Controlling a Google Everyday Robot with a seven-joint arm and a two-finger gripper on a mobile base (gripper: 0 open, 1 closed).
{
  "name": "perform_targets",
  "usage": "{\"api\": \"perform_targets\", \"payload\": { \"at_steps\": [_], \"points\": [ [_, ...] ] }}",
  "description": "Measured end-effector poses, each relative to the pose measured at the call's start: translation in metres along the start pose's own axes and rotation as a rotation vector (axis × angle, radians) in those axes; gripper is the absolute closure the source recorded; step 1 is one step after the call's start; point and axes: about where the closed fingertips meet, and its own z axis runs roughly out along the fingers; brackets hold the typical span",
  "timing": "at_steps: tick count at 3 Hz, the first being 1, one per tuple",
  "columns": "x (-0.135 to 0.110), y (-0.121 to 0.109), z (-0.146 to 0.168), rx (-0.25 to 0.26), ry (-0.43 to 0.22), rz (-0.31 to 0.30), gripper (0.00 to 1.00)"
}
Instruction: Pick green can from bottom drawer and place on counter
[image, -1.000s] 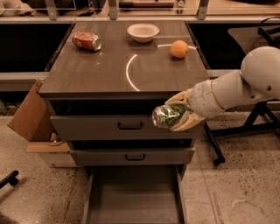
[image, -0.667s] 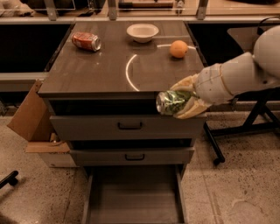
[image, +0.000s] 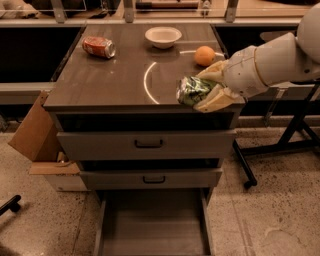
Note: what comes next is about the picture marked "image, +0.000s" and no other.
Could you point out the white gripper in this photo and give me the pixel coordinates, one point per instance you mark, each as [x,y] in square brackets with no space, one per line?
[242,72]

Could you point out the green soda can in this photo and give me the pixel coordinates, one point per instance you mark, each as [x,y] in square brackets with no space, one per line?
[192,90]

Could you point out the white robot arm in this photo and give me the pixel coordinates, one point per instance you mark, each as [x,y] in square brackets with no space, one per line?
[291,57]

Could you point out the top grey drawer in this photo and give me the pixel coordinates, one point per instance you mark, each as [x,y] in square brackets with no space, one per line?
[146,145]

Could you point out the grey drawer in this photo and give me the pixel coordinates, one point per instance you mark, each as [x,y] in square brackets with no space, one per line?
[151,179]
[146,145]
[159,222]

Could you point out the middle grey drawer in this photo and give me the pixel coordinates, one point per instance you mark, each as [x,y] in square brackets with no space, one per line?
[151,179]

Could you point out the grey drawer cabinet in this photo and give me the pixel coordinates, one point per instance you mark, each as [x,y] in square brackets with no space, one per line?
[135,91]

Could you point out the red soda can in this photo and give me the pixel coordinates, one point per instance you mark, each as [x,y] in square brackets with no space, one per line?
[99,46]

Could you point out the bottom grey drawer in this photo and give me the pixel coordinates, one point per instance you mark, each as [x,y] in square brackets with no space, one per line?
[159,222]

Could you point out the orange fruit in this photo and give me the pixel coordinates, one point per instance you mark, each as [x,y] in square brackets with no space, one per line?
[204,56]

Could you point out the white bowl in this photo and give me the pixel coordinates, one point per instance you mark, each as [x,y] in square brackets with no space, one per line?
[163,37]

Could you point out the black rolling stand table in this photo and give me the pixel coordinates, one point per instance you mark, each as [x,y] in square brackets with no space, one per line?
[297,134]

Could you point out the brown cardboard box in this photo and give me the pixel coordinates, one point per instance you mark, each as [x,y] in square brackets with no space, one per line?
[36,139]

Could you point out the black chair leg caster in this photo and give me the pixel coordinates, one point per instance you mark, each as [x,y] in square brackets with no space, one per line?
[12,205]

